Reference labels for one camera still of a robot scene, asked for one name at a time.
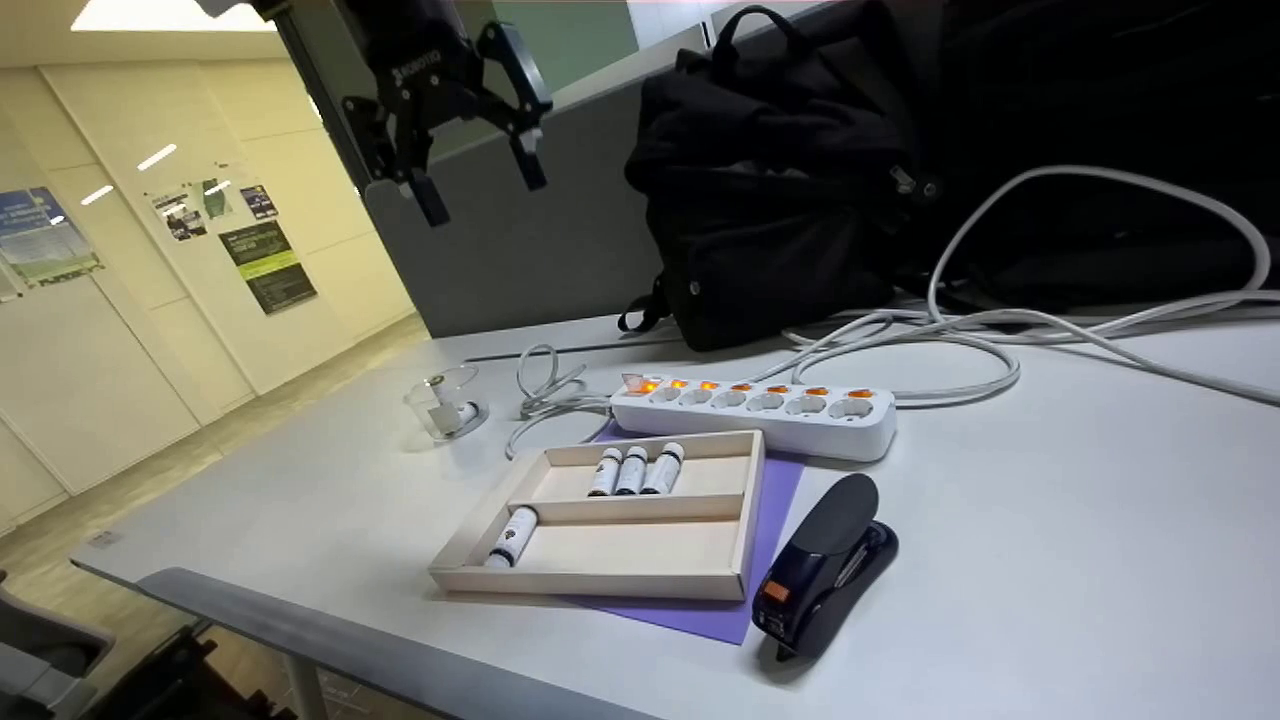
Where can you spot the dark chair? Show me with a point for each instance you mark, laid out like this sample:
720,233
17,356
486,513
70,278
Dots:
92,667

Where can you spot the clear glass cup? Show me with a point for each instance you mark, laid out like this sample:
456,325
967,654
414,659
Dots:
442,406

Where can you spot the wooden two-compartment tray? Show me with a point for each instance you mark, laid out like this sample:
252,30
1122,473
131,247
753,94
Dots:
625,565

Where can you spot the white power strip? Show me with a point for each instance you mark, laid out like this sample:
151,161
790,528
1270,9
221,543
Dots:
763,416

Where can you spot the blue wall poster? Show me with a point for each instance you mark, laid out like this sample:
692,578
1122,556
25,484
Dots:
43,233

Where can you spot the black backpack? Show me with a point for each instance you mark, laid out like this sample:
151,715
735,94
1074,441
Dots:
775,186

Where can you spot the grey partition panel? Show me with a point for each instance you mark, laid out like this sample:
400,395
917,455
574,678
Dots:
535,227

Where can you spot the small photo wall notice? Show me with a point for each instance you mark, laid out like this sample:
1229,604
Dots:
182,219
212,198
259,200

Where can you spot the black stapler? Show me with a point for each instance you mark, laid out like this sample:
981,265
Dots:
822,565

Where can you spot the green and black poster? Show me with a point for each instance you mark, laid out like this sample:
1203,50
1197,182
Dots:
264,265

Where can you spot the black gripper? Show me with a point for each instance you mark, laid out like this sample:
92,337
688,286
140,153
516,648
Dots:
407,81

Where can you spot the purple paper sheet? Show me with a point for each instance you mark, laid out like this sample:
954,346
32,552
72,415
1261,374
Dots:
782,513

